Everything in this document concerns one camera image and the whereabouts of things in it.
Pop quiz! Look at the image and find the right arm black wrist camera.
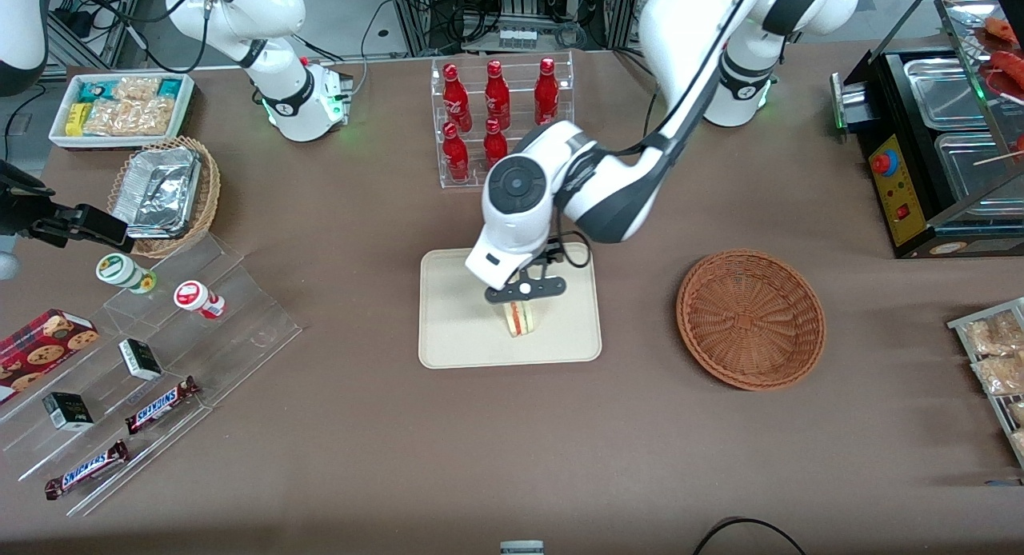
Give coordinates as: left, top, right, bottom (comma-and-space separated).
30, 205, 135, 254

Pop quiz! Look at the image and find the red cookie box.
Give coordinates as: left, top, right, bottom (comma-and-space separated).
0, 308, 100, 405

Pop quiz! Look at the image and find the beige plastic tray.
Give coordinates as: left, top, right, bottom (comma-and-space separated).
419, 242, 603, 370

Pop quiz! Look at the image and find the red lid yogurt cup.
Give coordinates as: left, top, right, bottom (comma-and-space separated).
174, 280, 226, 321

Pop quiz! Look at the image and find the brown wicker basket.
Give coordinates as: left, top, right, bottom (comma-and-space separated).
676, 250, 826, 392

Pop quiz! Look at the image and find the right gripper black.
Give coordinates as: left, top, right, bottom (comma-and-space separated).
0, 162, 55, 281

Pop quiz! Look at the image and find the clear acrylic bottle rack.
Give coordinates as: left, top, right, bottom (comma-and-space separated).
431, 51, 575, 190

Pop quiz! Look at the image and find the brown Snickers bar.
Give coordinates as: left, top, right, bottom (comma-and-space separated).
44, 439, 130, 501
125, 376, 201, 437

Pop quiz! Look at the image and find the green lid yogurt cup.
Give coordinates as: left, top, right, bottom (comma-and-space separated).
96, 254, 158, 295

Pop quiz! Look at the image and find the black hot food case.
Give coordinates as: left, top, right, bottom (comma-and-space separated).
830, 0, 1024, 260

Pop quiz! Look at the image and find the light wicker basket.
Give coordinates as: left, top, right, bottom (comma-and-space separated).
107, 136, 222, 259

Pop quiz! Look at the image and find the clear acrylic stepped display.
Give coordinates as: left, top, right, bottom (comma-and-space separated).
0, 234, 303, 517

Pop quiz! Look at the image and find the triangular sandwich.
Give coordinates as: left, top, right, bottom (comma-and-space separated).
502, 301, 538, 338

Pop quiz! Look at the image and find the white rectangular snack bin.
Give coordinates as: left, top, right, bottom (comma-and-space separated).
50, 72, 196, 151

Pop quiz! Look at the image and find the tray of packaged pastries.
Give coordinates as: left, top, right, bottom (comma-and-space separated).
947, 297, 1024, 469

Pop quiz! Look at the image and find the red cola bottle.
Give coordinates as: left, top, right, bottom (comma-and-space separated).
442, 122, 470, 184
485, 60, 511, 130
483, 118, 509, 170
534, 58, 560, 126
442, 63, 473, 134

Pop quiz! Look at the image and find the black cable loop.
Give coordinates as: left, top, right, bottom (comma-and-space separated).
692, 517, 809, 555

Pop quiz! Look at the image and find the small black box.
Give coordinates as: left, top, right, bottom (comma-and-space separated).
118, 339, 163, 381
42, 392, 95, 433

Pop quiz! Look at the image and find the aluminium frame rack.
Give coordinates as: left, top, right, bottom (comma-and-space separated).
384, 0, 641, 57

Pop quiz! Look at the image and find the small clear cracker bag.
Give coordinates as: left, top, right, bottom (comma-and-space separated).
110, 76, 161, 102

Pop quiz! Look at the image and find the aluminium foil tray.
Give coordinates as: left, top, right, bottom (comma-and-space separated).
112, 146, 202, 239

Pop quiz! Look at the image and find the steel food pan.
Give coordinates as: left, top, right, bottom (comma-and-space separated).
934, 130, 1024, 202
902, 57, 991, 132

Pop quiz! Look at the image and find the large clear cracker bag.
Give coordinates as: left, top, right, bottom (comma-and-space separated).
83, 98, 174, 137

